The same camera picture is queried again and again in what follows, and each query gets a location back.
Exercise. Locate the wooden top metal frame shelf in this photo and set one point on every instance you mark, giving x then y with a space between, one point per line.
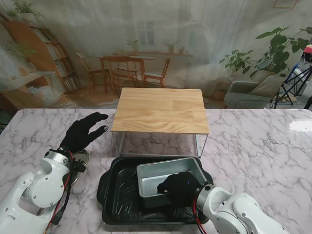
158 114

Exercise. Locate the printed room scene backdrop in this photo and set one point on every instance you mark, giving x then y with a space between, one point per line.
170 24

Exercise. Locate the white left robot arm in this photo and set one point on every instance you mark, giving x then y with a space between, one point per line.
41 187

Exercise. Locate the black tripod stand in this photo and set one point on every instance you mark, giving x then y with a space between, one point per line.
284 90

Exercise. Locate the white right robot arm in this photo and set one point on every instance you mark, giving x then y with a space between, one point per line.
239 214

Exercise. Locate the red yellow helmet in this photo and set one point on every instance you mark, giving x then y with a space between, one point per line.
308 49

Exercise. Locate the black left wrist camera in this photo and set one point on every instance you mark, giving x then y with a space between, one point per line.
80 167

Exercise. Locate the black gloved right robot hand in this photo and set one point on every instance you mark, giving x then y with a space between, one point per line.
182 190

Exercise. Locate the silver rectangular baking tin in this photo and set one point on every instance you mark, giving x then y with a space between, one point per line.
151 180

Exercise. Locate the black patterned baking tray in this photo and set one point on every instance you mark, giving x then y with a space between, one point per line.
122 190

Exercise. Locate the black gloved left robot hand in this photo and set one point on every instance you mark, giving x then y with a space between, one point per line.
78 136

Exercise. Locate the oval stainless steel plate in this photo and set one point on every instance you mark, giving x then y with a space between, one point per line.
81 158

